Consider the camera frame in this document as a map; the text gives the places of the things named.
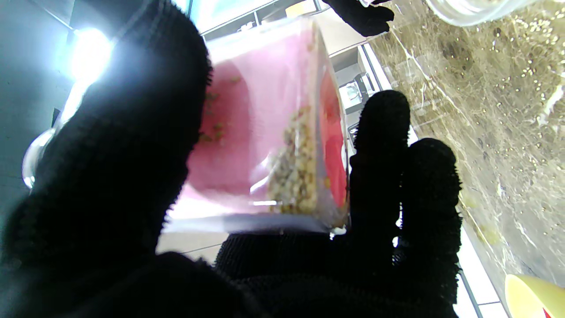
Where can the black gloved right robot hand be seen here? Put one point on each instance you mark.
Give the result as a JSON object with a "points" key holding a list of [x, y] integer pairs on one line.
{"points": [[362, 15]]}

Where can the yellow plastic bowl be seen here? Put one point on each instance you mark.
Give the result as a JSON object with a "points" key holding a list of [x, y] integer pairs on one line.
{"points": [[529, 298]]}

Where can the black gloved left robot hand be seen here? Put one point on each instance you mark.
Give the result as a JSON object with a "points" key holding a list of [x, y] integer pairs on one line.
{"points": [[110, 176]]}

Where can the open shelf unit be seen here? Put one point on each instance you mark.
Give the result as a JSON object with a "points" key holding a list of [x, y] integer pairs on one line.
{"points": [[265, 11]]}

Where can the clear labelled grain jar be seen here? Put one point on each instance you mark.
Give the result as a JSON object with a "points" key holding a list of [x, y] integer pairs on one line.
{"points": [[476, 11]]}

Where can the pink container with white lid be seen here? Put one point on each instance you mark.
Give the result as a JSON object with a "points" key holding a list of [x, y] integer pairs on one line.
{"points": [[265, 132]]}

